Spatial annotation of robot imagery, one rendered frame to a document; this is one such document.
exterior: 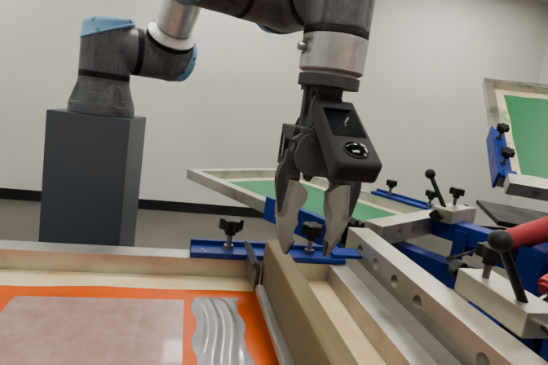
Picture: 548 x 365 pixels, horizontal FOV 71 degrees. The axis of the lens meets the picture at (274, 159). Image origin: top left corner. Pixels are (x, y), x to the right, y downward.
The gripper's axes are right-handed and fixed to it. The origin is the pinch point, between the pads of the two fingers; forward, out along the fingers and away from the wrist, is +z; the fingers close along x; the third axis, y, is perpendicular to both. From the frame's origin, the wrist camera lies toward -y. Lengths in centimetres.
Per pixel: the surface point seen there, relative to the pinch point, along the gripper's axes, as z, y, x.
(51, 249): 13.0, 26.0, 35.1
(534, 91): -39, 114, -142
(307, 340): 7.7, -6.6, 0.9
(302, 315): 6.4, -4.0, 0.9
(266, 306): 12.4, 8.3, 1.8
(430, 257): 19, 48, -54
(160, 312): 16.4, 13.1, 16.3
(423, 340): 112, 148, -138
